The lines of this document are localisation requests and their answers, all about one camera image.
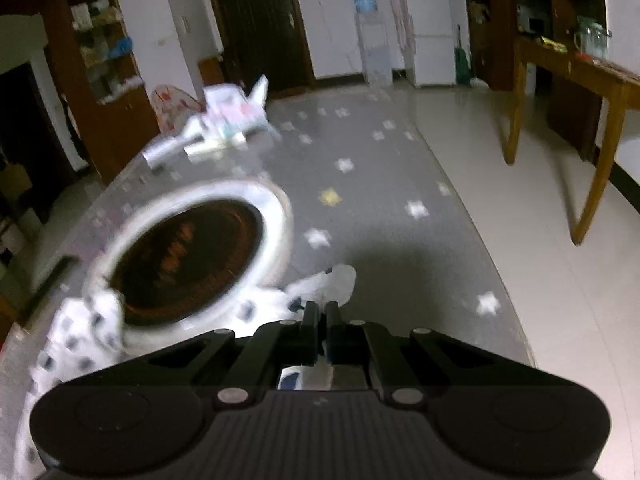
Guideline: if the white refrigerator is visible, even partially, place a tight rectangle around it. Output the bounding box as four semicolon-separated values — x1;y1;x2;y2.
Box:
398;0;456;88

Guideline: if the round induction cooker inset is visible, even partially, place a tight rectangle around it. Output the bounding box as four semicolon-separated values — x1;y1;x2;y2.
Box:
82;178;294;353

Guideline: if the left wooden shelf cabinet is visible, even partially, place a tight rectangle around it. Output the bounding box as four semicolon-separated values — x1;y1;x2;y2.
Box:
42;0;160;183

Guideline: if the white navy polka dot cloth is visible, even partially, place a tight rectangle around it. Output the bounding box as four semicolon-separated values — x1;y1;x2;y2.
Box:
12;264;357;479

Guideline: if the water dispenser with blue bottle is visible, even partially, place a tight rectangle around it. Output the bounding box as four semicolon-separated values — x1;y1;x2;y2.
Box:
354;0;393;88

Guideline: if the dark wooden door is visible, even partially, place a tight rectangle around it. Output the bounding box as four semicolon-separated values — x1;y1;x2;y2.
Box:
210;0;314;98

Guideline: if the black smartphone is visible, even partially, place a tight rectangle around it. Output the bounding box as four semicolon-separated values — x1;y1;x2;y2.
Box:
16;255;78;328

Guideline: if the wooden side table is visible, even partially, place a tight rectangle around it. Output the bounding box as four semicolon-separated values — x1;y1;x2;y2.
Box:
503;37;639;246

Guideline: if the right dark wooden cabinet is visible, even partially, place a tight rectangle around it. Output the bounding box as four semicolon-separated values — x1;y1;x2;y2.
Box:
465;0;606;91

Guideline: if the glass jar on side table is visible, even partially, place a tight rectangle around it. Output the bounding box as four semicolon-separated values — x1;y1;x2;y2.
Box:
574;16;612;60

